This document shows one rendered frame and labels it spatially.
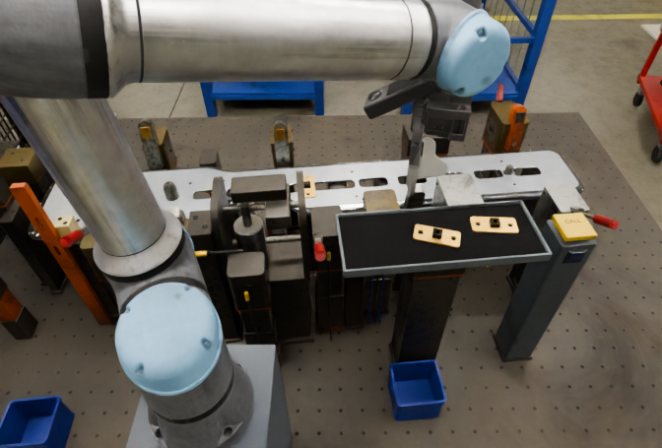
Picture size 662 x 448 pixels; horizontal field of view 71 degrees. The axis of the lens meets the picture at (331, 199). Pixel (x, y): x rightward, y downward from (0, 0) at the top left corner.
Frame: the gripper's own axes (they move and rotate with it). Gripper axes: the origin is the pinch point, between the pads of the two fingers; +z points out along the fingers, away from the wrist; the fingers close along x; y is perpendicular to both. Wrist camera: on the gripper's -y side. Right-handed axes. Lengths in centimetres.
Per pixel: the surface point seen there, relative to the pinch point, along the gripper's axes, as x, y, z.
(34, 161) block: 15, -96, 25
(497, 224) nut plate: 1.5, 17.2, 12.5
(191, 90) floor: 217, -166, 130
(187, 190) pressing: 16, -55, 30
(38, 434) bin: -37, -74, 59
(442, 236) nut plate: -2.8, 7.4, 13.4
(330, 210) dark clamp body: 8.1, -15.9, 21.6
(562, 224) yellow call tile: 5.0, 29.4, 13.7
